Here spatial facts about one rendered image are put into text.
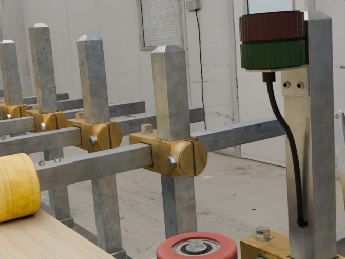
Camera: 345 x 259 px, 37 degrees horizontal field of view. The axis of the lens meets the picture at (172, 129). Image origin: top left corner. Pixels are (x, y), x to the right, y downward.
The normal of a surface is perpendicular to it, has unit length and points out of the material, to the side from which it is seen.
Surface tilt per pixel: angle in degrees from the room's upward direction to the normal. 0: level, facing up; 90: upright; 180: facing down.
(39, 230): 0
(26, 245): 0
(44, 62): 90
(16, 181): 67
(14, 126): 90
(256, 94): 90
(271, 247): 0
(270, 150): 90
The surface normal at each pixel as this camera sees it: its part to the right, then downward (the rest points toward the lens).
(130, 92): -0.83, 0.15
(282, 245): -0.07, -0.98
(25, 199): 0.56, 0.29
